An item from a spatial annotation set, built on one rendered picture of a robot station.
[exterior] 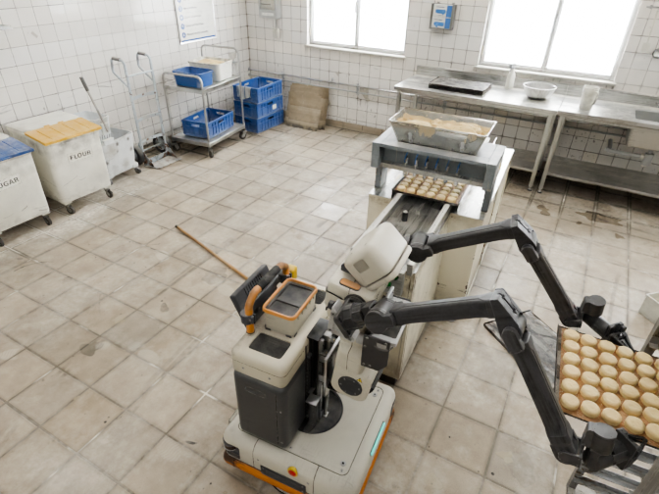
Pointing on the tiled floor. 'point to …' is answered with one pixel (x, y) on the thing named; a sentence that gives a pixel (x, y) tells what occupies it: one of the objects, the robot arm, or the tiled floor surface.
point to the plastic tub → (650, 307)
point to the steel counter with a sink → (612, 178)
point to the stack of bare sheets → (543, 341)
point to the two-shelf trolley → (205, 108)
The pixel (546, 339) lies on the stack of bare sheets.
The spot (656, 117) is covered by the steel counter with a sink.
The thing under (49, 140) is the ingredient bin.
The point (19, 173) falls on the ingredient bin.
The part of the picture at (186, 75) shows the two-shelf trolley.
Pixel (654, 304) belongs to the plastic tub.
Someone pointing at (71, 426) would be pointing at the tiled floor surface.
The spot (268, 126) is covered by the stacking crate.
